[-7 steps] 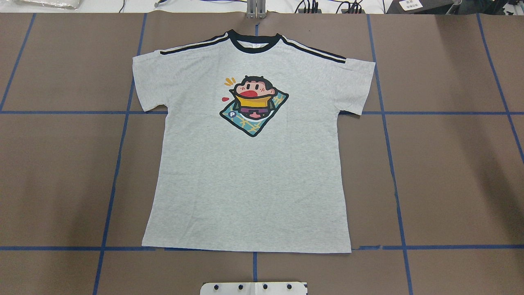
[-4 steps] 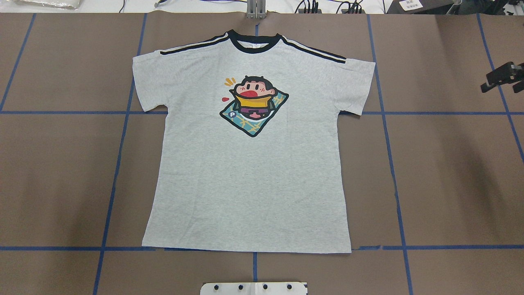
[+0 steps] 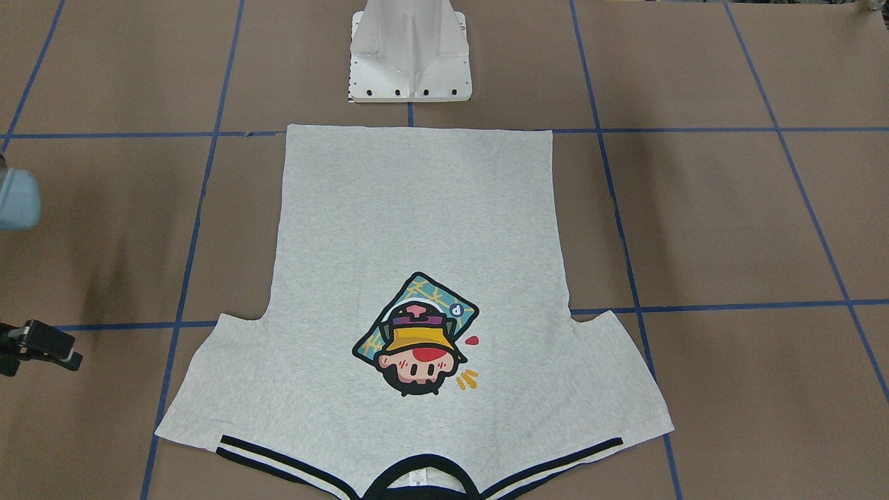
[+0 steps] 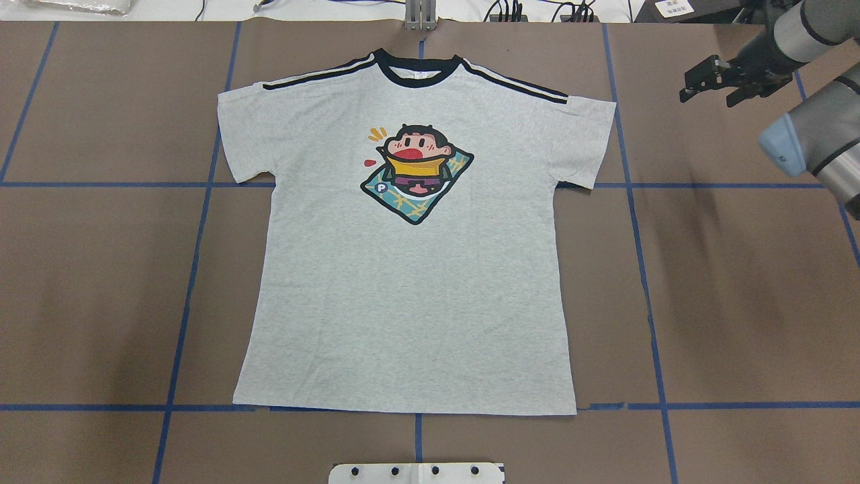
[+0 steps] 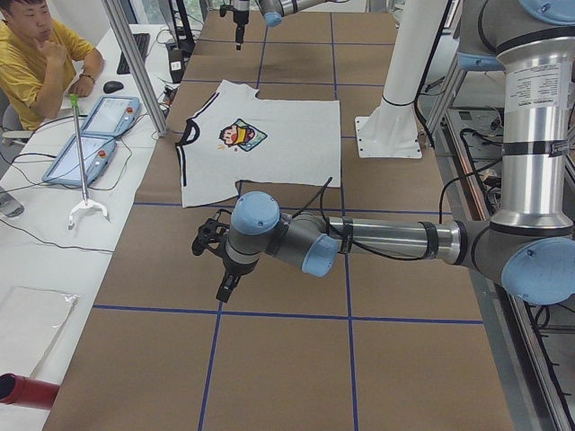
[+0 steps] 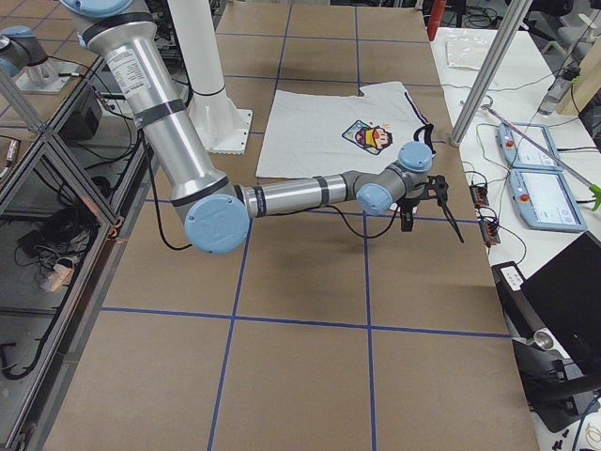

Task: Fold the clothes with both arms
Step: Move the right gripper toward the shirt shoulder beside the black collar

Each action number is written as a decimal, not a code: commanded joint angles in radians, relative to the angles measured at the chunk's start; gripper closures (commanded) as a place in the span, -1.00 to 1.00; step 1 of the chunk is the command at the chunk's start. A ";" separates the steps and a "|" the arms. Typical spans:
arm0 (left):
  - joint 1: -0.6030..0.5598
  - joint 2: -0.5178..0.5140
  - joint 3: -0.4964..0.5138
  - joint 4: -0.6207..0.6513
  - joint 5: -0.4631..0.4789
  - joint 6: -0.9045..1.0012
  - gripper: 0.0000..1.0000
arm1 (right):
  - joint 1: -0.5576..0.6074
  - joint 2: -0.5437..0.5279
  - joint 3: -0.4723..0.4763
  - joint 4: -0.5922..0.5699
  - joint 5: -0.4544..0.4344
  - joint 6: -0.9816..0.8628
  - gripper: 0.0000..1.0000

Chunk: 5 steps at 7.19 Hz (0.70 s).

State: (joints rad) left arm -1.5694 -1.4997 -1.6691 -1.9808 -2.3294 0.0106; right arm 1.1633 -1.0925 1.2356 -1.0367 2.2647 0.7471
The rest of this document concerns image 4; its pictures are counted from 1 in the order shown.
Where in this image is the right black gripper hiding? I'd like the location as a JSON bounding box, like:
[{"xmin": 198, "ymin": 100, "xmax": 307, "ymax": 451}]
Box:
[{"xmin": 679, "ymin": 59, "xmax": 793, "ymax": 108}]

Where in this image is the grey cartoon print t-shirt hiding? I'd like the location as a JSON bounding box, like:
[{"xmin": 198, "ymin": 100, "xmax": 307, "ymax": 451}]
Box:
[{"xmin": 217, "ymin": 49, "xmax": 615, "ymax": 416}]

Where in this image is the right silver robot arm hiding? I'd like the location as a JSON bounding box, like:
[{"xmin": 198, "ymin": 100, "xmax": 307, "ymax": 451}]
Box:
[{"xmin": 679, "ymin": 1, "xmax": 859, "ymax": 218}]

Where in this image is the clear plastic bag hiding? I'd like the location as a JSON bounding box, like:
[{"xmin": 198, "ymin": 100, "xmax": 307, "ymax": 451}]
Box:
[{"xmin": 24, "ymin": 0, "xmax": 133, "ymax": 16}]

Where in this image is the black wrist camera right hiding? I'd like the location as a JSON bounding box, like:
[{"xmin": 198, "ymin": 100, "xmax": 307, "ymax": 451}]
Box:
[{"xmin": 684, "ymin": 54, "xmax": 722, "ymax": 89}]

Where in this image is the aluminium frame post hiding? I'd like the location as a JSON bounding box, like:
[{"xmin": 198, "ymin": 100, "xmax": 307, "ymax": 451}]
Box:
[{"xmin": 404, "ymin": 0, "xmax": 438, "ymax": 32}]

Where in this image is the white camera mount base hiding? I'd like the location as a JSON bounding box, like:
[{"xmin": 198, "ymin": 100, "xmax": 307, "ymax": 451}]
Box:
[{"xmin": 328, "ymin": 462, "xmax": 507, "ymax": 483}]

